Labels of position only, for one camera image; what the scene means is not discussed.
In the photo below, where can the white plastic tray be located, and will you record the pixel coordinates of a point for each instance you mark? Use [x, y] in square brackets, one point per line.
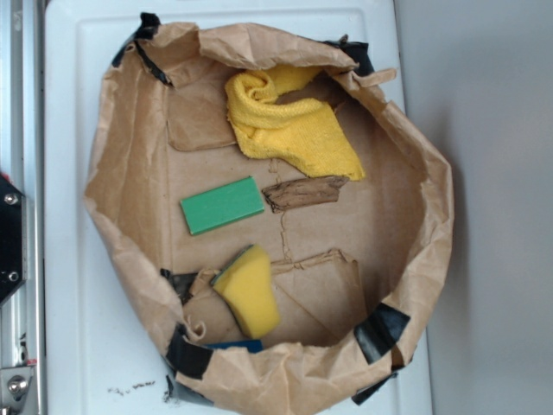
[99, 359]

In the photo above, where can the blue flat object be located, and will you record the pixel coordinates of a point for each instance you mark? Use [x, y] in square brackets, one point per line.
[251, 346]

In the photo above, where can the black metal bracket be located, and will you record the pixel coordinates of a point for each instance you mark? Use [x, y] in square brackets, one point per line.
[13, 239]

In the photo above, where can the aluminium frame rail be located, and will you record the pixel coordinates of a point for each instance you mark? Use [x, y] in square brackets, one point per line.
[23, 346]

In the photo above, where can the yellow green sponge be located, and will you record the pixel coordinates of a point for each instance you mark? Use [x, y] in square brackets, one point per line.
[245, 286]

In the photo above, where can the brown paper bag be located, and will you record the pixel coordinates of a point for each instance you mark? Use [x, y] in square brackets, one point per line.
[355, 280]

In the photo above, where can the yellow microfiber cloth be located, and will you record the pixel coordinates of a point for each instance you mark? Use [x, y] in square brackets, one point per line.
[304, 133]

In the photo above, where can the brown wood chip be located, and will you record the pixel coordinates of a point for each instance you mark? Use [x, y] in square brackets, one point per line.
[302, 193]

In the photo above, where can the green rectangular block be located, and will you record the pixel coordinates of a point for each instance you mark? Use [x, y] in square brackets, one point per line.
[222, 206]

